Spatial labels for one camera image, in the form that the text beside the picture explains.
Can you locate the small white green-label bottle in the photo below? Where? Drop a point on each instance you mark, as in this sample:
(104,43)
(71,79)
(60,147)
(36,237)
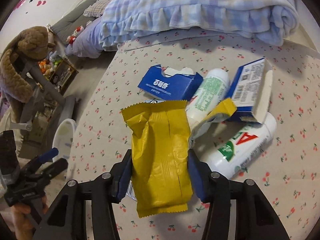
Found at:
(207,90)

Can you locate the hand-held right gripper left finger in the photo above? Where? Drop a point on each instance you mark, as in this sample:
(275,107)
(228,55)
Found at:
(123,177)

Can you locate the person's left hand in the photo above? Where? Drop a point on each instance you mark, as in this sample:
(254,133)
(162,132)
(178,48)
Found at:
(22,217)

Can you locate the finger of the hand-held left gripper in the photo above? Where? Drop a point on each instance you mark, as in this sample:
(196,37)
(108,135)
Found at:
(56,166)
(48,153)

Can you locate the blue cardboard box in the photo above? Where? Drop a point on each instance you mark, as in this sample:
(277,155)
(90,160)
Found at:
(165,85)

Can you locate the brown quilted fleece coat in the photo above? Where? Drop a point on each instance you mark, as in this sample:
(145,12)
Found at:
(15,67)

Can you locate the grey headboard cushion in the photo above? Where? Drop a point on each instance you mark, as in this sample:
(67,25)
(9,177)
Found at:
(72,17)

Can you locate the large white red-letter bottle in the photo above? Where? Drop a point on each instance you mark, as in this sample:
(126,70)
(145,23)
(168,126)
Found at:
(245,145)

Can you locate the blue white long box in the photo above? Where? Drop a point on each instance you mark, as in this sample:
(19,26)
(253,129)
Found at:
(247,85)

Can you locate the white spotted plastic bin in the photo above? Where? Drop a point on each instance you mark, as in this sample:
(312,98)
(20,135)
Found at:
(62,135)

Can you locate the blue plaid ruffled blanket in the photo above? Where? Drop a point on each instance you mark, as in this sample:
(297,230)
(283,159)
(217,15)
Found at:
(200,5)

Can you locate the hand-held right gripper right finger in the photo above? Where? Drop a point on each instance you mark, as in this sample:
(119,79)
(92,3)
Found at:
(197,180)

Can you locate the plaid ruffled pillow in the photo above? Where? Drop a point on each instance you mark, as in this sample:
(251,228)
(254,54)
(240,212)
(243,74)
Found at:
(102,3)

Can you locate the wooden shelf with toys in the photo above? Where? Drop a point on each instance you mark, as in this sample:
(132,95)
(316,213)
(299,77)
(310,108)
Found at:
(65,73)

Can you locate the yellow blue snack wrapper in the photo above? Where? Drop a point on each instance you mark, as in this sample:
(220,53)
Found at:
(222,108)

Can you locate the cherry print tablecloth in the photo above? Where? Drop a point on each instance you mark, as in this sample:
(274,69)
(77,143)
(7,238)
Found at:
(287,105)

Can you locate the white red cat plush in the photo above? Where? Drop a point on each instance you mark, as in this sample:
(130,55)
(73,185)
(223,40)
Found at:
(75,36)

